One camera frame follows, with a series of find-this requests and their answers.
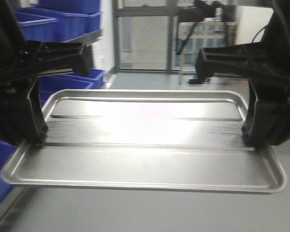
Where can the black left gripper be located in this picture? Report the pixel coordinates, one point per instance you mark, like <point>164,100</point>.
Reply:
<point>21,60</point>

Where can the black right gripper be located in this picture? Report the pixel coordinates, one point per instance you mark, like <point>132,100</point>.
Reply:
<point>267,65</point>

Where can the silver metal tray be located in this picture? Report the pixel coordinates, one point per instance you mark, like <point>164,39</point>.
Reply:
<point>146,140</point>

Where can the blue bins on shelf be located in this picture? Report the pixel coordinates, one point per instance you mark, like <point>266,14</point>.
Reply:
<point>44,25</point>

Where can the black tripod background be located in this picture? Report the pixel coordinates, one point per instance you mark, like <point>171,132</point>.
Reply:
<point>198,24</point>

